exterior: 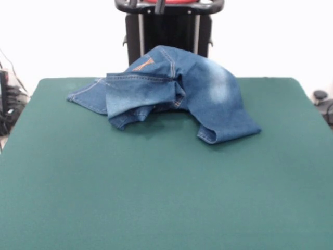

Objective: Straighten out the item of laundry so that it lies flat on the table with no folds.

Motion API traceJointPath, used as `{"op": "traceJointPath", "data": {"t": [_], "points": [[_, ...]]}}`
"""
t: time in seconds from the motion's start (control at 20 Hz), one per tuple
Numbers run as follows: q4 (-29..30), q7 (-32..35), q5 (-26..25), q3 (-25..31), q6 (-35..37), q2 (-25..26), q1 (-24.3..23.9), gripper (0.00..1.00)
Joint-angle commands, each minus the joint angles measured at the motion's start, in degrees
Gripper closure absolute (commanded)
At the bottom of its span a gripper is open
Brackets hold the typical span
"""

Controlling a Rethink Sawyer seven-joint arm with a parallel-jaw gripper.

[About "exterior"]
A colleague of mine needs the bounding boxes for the black equipment box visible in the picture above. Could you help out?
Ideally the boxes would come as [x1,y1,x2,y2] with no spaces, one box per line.
[0,69,8,115]

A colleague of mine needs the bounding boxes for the dark green table cloth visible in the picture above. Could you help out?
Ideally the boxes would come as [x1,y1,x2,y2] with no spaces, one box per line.
[0,77,333,250]

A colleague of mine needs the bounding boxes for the black cable bundle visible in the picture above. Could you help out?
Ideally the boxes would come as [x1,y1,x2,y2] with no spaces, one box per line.
[0,85,29,136]

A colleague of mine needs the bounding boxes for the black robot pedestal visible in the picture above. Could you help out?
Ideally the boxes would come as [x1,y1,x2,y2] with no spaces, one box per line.
[114,0,225,78]

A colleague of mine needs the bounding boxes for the blue denim jeans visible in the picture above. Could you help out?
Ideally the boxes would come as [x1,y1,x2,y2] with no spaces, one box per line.
[66,45,262,145]

